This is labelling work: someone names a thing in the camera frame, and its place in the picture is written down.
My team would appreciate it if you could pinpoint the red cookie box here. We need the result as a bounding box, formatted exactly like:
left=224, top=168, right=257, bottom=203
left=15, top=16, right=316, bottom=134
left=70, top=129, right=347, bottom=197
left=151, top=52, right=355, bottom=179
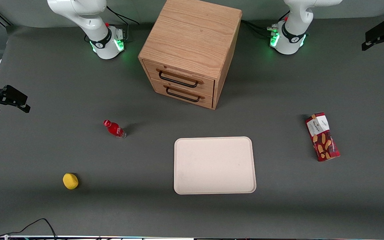
left=305, top=112, right=341, bottom=162

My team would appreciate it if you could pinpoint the beige rectangular tray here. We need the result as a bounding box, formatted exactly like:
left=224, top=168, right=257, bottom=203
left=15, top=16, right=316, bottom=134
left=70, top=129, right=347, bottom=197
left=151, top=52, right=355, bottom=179
left=173, top=136, right=257, bottom=195

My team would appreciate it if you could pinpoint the yellow lemon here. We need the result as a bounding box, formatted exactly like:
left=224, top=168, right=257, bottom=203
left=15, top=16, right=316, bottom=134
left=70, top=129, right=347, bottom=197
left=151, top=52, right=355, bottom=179
left=62, top=173, right=79, bottom=190

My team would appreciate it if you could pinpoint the red drink bottle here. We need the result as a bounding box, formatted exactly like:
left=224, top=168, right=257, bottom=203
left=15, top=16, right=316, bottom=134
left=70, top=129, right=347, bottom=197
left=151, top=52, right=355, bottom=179
left=103, top=119, right=127, bottom=139

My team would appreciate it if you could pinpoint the wooden drawer cabinet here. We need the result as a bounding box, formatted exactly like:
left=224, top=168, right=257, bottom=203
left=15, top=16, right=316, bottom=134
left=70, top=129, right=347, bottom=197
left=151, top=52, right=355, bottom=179
left=138, top=0, right=243, bottom=110

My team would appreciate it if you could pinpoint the black table edge cable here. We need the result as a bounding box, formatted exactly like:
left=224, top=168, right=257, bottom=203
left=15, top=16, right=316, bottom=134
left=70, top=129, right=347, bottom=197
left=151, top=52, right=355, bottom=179
left=0, top=218, right=58, bottom=240

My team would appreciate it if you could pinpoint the black left arm base cable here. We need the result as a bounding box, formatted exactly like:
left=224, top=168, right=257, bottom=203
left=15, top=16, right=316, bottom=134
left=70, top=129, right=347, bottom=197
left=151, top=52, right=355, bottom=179
left=241, top=19, right=273, bottom=39

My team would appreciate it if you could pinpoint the black arm base cable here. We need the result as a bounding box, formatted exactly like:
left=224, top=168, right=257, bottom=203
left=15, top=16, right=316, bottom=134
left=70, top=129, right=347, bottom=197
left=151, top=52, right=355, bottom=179
left=106, top=5, right=140, bottom=43
left=241, top=19, right=273, bottom=39

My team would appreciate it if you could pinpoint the black right arm base cable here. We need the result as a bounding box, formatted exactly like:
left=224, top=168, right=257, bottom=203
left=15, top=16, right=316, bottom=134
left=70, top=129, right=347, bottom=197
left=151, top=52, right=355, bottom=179
left=106, top=5, right=140, bottom=43

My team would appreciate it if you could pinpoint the wooden drawer with black handle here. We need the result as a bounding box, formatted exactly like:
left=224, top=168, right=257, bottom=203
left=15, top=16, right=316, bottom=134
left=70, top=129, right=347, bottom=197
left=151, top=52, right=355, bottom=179
left=150, top=79, right=214, bottom=109
left=143, top=60, right=215, bottom=97

